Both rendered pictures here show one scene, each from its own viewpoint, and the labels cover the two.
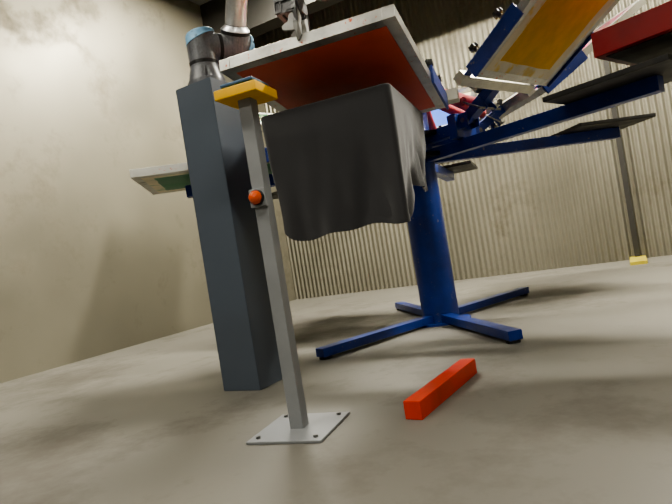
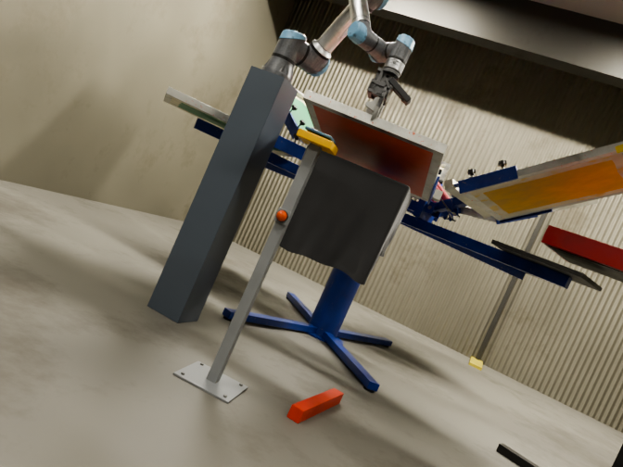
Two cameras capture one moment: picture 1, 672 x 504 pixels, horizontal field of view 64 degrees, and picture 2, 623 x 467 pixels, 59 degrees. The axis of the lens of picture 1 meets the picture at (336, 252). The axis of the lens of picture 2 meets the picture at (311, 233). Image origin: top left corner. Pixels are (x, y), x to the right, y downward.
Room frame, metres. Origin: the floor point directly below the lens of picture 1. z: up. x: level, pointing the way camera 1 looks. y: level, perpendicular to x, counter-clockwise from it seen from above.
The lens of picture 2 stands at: (-0.43, 0.40, 0.71)
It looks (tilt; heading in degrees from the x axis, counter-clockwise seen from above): 2 degrees down; 350
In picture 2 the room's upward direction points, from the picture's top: 24 degrees clockwise
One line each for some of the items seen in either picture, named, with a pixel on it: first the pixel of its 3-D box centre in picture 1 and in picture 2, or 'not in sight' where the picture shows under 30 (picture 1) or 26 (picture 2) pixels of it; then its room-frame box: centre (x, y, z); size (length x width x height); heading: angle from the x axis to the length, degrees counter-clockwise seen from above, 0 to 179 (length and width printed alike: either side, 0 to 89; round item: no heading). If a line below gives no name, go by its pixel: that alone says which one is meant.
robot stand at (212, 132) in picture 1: (231, 235); (223, 196); (2.15, 0.40, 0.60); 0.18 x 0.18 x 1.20; 61
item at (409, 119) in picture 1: (412, 160); (387, 236); (1.86, -0.31, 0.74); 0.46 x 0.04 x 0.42; 159
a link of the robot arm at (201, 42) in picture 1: (203, 46); (291, 45); (2.16, 0.39, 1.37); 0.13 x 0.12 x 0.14; 118
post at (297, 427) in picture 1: (272, 258); (265, 260); (1.50, 0.18, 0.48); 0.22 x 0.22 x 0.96; 69
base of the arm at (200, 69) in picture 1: (206, 75); (279, 69); (2.15, 0.40, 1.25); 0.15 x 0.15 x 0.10
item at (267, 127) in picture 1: (333, 167); (336, 214); (1.71, -0.03, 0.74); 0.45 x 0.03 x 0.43; 69
